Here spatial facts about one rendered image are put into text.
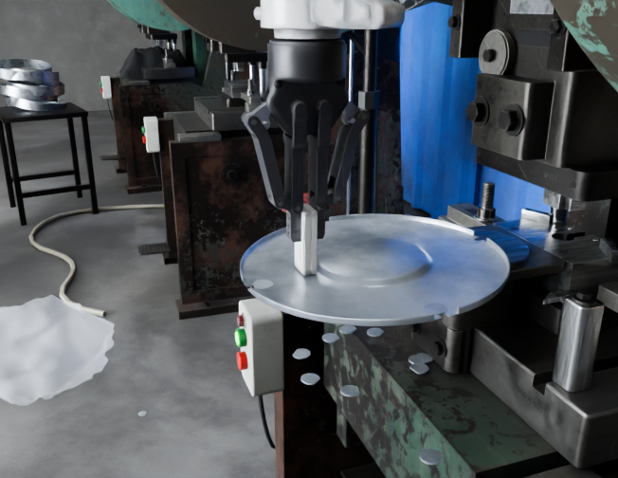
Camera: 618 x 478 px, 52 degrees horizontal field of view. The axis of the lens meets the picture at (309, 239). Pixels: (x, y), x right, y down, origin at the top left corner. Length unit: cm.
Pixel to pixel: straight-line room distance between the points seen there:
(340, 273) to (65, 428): 131
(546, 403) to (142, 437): 127
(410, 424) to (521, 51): 42
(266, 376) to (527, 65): 56
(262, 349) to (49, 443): 98
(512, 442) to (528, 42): 41
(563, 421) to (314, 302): 26
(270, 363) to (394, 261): 34
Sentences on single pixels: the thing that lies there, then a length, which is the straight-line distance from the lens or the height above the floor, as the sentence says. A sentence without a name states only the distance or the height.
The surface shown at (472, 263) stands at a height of 79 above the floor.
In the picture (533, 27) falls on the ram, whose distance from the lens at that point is 74.
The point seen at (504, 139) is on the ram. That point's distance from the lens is 73.
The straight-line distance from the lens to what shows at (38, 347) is 193.
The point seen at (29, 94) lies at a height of 64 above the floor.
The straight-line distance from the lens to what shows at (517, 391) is 71.
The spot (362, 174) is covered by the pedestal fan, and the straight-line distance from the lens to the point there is 164.
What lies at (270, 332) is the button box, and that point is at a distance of 94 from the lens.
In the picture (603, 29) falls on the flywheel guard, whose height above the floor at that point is 104.
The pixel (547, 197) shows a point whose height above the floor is 83.
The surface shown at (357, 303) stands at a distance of 61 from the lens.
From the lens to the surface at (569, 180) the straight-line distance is 71.
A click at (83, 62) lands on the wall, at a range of 721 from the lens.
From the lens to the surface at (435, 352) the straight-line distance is 76.
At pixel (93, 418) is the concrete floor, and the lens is 188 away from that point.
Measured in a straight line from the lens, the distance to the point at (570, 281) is 77.
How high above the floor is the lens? 105
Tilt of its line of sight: 20 degrees down
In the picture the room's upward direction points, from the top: straight up
